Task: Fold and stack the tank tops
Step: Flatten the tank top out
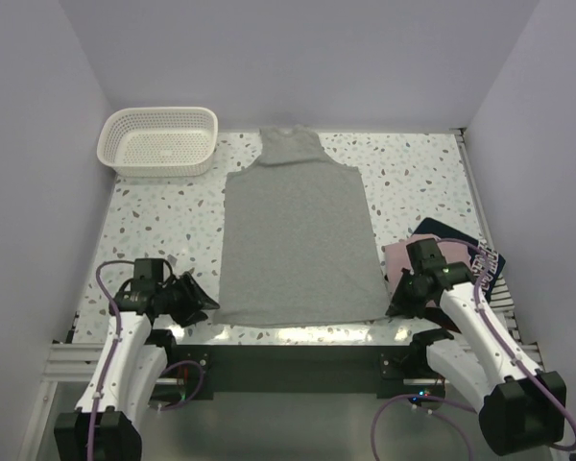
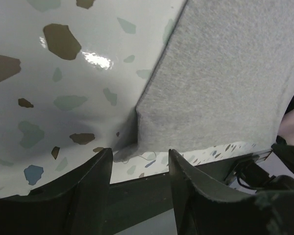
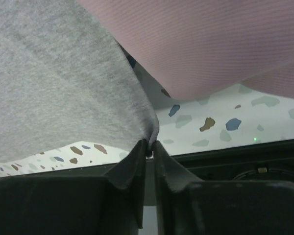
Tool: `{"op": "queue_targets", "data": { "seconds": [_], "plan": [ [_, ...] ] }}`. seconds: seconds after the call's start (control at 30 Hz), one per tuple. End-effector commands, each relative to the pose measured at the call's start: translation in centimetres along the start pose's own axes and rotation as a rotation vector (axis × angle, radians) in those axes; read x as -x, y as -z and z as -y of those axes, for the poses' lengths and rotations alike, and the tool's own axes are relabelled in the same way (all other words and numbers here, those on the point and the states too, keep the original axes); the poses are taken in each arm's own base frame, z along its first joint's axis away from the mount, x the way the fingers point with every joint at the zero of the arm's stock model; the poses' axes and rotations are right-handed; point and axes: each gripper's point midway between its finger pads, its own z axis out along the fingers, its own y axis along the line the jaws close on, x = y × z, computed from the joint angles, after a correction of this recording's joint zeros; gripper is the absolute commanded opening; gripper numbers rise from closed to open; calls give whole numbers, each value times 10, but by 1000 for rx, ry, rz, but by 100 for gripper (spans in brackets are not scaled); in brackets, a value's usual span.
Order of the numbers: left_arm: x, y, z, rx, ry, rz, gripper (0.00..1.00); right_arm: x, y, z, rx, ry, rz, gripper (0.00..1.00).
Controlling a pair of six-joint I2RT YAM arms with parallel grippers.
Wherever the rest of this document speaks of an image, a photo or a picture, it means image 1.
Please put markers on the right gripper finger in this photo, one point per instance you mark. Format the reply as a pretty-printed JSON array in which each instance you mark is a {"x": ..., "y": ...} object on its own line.
[
  {"x": 401, "y": 300},
  {"x": 419, "y": 307}
]

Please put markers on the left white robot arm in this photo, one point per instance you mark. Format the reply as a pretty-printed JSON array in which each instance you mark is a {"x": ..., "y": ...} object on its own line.
[{"x": 104, "y": 424}]

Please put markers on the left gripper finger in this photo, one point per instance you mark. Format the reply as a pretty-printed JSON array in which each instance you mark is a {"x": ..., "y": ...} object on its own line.
[
  {"x": 186, "y": 316},
  {"x": 196, "y": 294}
]

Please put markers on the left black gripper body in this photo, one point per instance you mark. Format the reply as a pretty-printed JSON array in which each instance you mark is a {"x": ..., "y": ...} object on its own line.
[{"x": 177, "y": 296}]

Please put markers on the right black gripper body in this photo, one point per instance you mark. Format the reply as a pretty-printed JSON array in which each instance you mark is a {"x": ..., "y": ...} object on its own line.
[{"x": 415, "y": 290}]

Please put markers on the pink tank top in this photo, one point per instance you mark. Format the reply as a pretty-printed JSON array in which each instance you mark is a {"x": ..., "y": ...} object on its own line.
[{"x": 396, "y": 257}]

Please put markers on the white plastic basket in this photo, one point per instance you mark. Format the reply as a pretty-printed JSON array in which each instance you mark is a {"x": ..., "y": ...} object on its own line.
[{"x": 159, "y": 142}]

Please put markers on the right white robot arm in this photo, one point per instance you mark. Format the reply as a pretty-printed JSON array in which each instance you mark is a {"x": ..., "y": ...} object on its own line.
[{"x": 519, "y": 405}]

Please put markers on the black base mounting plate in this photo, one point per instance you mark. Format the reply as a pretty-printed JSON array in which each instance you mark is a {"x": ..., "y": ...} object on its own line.
[{"x": 382, "y": 371}]

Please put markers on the grey tank top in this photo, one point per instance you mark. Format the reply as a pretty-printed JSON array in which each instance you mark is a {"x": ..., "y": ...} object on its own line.
[{"x": 298, "y": 246}]

